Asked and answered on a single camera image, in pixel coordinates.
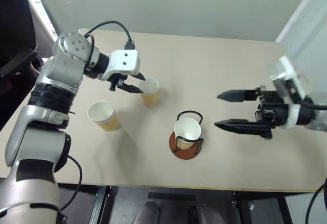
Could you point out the black tape strip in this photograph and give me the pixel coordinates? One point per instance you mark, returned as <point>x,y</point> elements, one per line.
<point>171,196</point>

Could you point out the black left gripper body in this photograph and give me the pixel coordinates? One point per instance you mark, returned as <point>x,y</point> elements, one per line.
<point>118,79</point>

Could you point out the black chair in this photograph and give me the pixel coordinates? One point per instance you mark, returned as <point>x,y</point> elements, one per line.
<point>15,25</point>

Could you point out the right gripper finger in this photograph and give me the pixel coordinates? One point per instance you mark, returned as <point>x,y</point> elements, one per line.
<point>242,127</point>
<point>237,95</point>

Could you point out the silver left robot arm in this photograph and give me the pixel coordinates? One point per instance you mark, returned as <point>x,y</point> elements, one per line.
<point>61,65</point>

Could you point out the paper cup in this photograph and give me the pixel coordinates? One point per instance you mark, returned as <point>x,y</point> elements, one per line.
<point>187,129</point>
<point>102,113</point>
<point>150,99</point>

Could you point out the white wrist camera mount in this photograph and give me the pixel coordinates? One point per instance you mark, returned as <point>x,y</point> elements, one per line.
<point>286,73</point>
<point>125,63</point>

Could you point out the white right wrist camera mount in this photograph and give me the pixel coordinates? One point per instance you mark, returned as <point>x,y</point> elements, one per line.
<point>286,73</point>

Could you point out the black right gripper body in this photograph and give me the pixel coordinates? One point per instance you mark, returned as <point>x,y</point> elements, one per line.
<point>276,111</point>

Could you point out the black table frame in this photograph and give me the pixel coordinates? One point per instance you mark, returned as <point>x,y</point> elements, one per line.
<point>102,201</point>

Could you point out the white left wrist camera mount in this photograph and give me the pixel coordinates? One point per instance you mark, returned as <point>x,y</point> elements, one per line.
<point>125,63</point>

